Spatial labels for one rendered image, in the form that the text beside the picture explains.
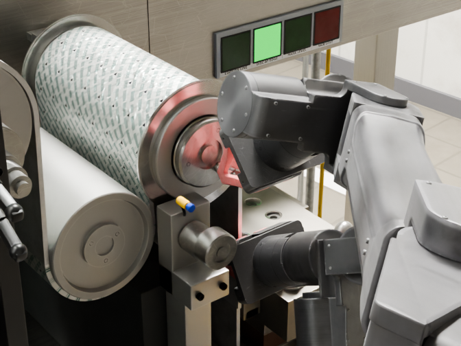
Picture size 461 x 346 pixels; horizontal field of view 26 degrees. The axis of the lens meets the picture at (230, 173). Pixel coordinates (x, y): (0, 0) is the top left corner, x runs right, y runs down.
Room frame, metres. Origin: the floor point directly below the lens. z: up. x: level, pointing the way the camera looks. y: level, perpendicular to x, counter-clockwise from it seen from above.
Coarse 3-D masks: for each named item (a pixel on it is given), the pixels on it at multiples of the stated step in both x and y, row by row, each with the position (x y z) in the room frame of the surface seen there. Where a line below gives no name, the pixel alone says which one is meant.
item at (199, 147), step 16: (192, 128) 0.91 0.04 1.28; (208, 128) 0.91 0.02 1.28; (176, 144) 0.90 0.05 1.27; (192, 144) 0.90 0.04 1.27; (208, 144) 0.92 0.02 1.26; (176, 160) 0.90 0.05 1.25; (192, 160) 0.90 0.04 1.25; (208, 160) 0.91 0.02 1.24; (192, 176) 0.90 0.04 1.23; (208, 176) 0.91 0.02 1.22
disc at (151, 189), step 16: (208, 80) 0.94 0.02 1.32; (176, 96) 0.92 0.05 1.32; (192, 96) 0.93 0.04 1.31; (160, 112) 0.90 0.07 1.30; (144, 128) 0.90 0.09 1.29; (160, 128) 0.90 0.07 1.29; (144, 144) 0.89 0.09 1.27; (144, 160) 0.89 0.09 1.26; (144, 176) 0.89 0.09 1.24; (144, 192) 0.89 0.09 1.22; (160, 192) 0.90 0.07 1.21
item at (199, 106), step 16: (64, 32) 1.12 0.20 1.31; (208, 96) 0.94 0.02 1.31; (176, 112) 0.91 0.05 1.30; (192, 112) 0.92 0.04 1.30; (208, 112) 0.93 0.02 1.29; (176, 128) 0.91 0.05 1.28; (160, 144) 0.89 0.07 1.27; (160, 160) 0.89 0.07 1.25; (160, 176) 0.89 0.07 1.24; (176, 176) 0.91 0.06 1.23; (176, 192) 0.90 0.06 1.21; (192, 192) 0.92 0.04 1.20; (208, 192) 0.93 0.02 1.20
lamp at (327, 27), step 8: (336, 8) 1.49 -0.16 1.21; (320, 16) 1.47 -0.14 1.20; (328, 16) 1.48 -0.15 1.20; (336, 16) 1.49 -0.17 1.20; (320, 24) 1.47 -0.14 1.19; (328, 24) 1.48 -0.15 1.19; (336, 24) 1.49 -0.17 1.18; (320, 32) 1.47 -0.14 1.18; (328, 32) 1.48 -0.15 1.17; (336, 32) 1.49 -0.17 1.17; (320, 40) 1.47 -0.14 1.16; (328, 40) 1.48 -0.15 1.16
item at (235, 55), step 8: (248, 32) 1.38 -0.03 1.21; (224, 40) 1.36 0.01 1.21; (232, 40) 1.36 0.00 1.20; (240, 40) 1.37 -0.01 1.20; (248, 40) 1.38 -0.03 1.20; (224, 48) 1.36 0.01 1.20; (232, 48) 1.36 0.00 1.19; (240, 48) 1.37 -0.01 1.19; (248, 48) 1.38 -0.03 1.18; (224, 56) 1.36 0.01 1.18; (232, 56) 1.36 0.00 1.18; (240, 56) 1.37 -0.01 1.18; (248, 56) 1.38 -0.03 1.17; (224, 64) 1.36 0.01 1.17; (232, 64) 1.36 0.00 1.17; (240, 64) 1.37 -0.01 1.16
